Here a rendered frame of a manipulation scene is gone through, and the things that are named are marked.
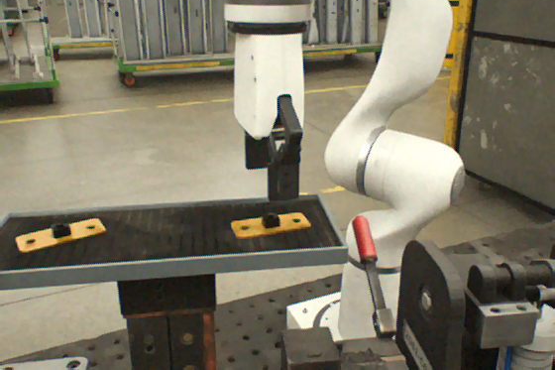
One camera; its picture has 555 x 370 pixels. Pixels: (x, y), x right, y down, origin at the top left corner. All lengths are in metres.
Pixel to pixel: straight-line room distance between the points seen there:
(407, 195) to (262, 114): 0.41
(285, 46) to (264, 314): 0.84
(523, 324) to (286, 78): 0.29
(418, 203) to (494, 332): 0.38
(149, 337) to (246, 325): 0.60
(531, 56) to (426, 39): 2.44
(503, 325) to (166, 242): 0.33
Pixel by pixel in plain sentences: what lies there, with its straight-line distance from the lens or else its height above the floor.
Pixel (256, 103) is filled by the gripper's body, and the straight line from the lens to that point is 0.49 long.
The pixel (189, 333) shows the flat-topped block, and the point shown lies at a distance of 0.62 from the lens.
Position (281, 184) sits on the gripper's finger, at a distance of 0.51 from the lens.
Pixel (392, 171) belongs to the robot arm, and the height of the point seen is 1.13.
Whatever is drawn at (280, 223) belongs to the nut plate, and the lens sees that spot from 0.59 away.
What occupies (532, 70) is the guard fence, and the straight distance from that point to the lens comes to 3.27.
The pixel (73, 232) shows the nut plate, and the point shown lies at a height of 1.16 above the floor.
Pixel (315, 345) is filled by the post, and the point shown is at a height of 1.10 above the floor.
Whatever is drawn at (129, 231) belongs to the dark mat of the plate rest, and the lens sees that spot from 0.60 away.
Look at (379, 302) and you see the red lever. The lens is 0.59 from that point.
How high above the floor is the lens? 1.43
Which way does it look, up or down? 20 degrees down
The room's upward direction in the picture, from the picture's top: straight up
